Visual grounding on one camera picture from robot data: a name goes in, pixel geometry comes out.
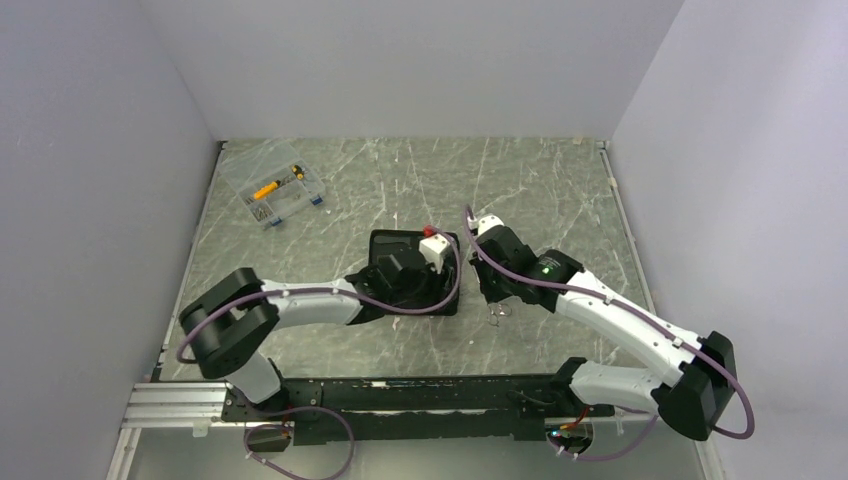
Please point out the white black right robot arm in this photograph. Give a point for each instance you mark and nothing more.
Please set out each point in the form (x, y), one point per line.
(690, 381)

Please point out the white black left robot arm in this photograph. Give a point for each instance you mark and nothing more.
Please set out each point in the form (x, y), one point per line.
(225, 327)

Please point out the yellow handled screwdriver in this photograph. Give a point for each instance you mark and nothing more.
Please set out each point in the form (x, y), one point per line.
(266, 190)

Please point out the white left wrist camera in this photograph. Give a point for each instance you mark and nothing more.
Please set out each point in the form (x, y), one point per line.
(435, 248)

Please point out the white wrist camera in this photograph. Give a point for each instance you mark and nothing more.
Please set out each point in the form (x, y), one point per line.
(479, 225)
(435, 248)

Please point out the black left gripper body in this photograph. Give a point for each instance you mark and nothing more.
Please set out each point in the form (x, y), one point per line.
(420, 290)

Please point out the clear plastic organizer box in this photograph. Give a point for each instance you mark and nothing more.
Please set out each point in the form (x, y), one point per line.
(247, 165)

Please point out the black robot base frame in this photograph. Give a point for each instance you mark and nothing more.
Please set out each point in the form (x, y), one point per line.
(320, 410)

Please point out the black zippered tool case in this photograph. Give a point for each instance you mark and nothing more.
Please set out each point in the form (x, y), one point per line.
(384, 242)

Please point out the small black yellow tool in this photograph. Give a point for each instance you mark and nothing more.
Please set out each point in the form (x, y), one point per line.
(298, 172)

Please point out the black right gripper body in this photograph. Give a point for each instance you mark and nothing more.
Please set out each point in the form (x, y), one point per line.
(494, 288)

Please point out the silver thinning scissors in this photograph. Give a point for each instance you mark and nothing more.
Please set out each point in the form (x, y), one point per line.
(498, 312)

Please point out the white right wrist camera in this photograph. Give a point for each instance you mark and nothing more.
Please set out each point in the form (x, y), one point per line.
(479, 225)

